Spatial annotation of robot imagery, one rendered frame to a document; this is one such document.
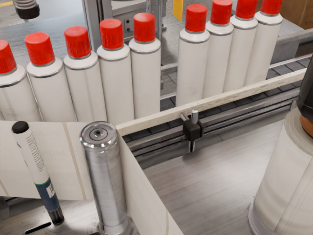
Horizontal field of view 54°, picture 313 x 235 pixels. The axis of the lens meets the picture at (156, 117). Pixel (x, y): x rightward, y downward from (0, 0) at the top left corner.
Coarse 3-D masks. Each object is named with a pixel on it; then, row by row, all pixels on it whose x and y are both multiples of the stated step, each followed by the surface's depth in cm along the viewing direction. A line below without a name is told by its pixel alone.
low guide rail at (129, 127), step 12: (300, 72) 66; (252, 84) 62; (264, 84) 62; (276, 84) 64; (216, 96) 60; (228, 96) 60; (240, 96) 61; (180, 108) 57; (192, 108) 58; (204, 108) 59; (132, 120) 55; (144, 120) 54; (156, 120) 56; (168, 120) 57; (120, 132) 54; (132, 132) 55
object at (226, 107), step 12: (300, 60) 76; (276, 72) 72; (288, 72) 72; (288, 84) 68; (300, 84) 68; (252, 96) 65; (264, 96) 65; (168, 108) 62; (216, 108) 62; (228, 108) 62; (180, 120) 60; (144, 132) 57; (156, 132) 58
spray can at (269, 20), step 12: (264, 0) 54; (276, 0) 53; (264, 12) 55; (276, 12) 55; (264, 24) 55; (276, 24) 55; (264, 36) 57; (276, 36) 57; (252, 48) 59; (264, 48) 58; (252, 60) 61; (264, 60) 60; (252, 72) 62; (264, 72) 62
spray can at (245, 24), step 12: (240, 0) 52; (252, 0) 51; (240, 12) 53; (252, 12) 53; (240, 24) 54; (252, 24) 54; (240, 36) 55; (252, 36) 55; (240, 48) 56; (228, 60) 59; (240, 60) 58; (228, 72) 60; (240, 72) 60; (228, 84) 62; (240, 84) 62
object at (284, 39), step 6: (306, 30) 70; (312, 30) 70; (282, 36) 68; (288, 36) 68; (294, 36) 68; (300, 36) 69; (306, 36) 70; (276, 42) 67; (282, 42) 67; (162, 66) 59; (168, 66) 59; (174, 66) 59; (162, 72) 58; (168, 72) 59; (36, 102) 51
